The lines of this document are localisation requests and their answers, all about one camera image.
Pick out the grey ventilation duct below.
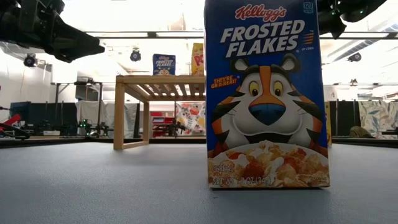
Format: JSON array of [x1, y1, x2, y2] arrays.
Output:
[[322, 15, 398, 65]]

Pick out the white hanging sheet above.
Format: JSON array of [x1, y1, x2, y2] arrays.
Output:
[[76, 100, 139, 138]]

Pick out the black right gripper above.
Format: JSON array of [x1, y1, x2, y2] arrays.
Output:
[[317, 0, 388, 40]]

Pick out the yellow Corn Pops cereal box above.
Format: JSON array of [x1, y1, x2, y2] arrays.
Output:
[[191, 42, 206, 77], [324, 101, 333, 147]]

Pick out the red tool cabinet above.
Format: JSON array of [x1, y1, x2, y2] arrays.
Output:
[[150, 111, 176, 138]]

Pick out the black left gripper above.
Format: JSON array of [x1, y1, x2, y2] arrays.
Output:
[[0, 0, 106, 64]]

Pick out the wooden slatted shelf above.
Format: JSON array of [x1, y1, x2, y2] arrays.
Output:
[[113, 74, 206, 151]]

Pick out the olive jacket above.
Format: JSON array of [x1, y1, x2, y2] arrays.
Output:
[[348, 126, 376, 139]]

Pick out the dark blue partition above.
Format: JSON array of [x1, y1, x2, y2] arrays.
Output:
[[9, 101, 78, 127]]

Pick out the leaf print hanging cloth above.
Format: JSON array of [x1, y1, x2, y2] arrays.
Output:
[[357, 100, 398, 140]]

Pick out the blue table mat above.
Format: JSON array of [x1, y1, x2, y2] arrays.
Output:
[[0, 142, 398, 224]]

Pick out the blue Frosted Flakes cereal box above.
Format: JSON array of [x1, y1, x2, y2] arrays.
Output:
[[152, 53, 177, 77], [203, 0, 331, 189]]

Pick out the red bar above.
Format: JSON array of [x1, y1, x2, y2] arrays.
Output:
[[0, 113, 23, 131]]

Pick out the fruit print cloth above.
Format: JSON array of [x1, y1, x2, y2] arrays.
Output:
[[175, 101, 206, 136]]

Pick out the black partition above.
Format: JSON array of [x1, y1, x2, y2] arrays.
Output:
[[330, 100, 359, 138]]

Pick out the black background rig frame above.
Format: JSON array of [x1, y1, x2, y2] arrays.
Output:
[[51, 80, 104, 138]]

